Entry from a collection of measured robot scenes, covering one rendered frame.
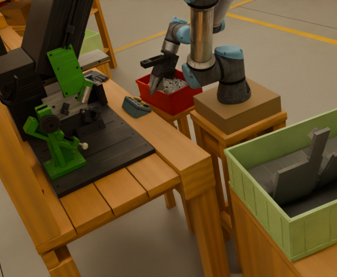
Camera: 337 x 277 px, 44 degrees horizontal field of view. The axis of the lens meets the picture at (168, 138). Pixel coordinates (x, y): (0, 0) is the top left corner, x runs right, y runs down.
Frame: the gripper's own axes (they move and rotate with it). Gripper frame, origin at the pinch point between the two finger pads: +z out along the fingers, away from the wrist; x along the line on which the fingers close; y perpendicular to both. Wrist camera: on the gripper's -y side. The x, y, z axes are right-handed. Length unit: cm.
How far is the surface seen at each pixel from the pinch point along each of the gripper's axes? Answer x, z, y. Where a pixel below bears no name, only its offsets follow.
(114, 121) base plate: 3.6, 18.1, -11.2
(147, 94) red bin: 24.6, 6.6, 13.3
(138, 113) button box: -2.6, 10.5, -3.9
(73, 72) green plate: 12.4, 2.0, -33.3
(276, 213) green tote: -93, 8, -2
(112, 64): 290, 33, 113
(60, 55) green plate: 14.7, -3.5, -40.3
